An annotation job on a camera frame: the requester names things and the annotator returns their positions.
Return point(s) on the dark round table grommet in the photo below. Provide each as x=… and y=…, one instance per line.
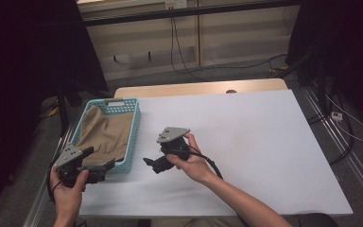
x=231, y=91

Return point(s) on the person's right hand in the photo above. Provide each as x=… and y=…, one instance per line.
x=197, y=167

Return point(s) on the black curtain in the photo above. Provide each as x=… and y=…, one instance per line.
x=353, y=47
x=25, y=78

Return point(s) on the beige wooden cabinet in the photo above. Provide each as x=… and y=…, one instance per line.
x=239, y=41

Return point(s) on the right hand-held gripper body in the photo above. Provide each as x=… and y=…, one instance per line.
x=171, y=134

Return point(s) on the white table sheet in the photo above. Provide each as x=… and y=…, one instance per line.
x=249, y=142

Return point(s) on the khaki pants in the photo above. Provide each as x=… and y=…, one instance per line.
x=107, y=132

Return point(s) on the white power adapter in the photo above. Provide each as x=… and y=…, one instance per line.
x=337, y=116

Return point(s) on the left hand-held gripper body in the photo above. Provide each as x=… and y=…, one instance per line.
x=71, y=156

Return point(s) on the light blue plastic basket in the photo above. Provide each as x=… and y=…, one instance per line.
x=135, y=126

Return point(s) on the white wall socket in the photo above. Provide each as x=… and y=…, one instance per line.
x=176, y=3

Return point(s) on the black horizontal bar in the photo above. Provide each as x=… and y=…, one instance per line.
x=186, y=12

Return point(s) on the black metal stand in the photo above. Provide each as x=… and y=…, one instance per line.
x=63, y=107
x=319, y=75

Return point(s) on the aluminium floor rail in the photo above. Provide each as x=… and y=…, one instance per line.
x=343, y=145
x=38, y=205

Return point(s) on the person's left hand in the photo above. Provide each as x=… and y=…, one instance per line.
x=67, y=198

